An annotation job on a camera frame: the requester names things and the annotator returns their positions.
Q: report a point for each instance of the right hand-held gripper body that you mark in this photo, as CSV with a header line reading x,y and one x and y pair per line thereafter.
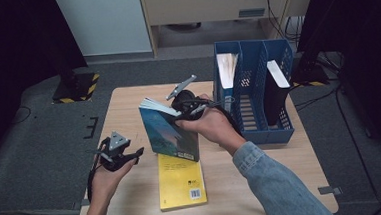
x,y
186,102

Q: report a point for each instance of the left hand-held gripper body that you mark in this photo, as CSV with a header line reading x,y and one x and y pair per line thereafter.
x,y
114,155

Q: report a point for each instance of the teal cover book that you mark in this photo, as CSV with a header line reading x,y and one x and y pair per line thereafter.
x,y
166,135

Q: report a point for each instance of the blue spine book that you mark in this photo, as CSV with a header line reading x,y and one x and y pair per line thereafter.
x,y
226,68

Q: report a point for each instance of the yellow book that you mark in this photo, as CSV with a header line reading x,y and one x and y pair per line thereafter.
x,y
180,185

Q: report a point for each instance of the blue file rack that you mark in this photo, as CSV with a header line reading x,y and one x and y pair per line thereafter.
x,y
257,136

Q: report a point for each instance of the black book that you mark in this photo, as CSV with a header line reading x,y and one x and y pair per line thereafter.
x,y
273,99

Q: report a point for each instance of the person's left hand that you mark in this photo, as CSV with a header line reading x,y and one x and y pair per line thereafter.
x,y
106,186

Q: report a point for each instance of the person's right hand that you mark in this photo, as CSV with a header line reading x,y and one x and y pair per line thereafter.
x,y
213,126

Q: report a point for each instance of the grey tape piece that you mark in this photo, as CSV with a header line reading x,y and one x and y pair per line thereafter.
x,y
330,190
81,204

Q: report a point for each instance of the beige wooden cabinet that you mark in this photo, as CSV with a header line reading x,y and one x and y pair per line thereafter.
x,y
199,6

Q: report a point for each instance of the white panel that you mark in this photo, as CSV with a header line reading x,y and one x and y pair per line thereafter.
x,y
103,22

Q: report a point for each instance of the black curtain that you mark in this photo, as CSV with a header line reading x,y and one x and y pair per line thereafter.
x,y
14,38
367,26

